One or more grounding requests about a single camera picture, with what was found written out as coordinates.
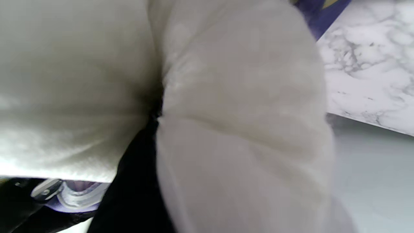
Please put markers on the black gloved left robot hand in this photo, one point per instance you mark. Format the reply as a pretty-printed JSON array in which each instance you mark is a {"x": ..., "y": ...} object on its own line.
[{"x": 132, "y": 187}]

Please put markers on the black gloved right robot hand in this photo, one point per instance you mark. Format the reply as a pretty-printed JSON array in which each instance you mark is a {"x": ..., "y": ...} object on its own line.
[{"x": 16, "y": 207}]

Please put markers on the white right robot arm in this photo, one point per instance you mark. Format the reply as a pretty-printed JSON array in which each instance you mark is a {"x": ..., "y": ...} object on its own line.
[{"x": 72, "y": 194}]

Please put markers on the blue floral pillowcase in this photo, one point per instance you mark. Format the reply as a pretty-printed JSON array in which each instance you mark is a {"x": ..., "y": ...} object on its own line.
[{"x": 320, "y": 16}]

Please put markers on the white pillow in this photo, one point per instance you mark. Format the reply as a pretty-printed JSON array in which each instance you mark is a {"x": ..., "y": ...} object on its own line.
[{"x": 210, "y": 113}]

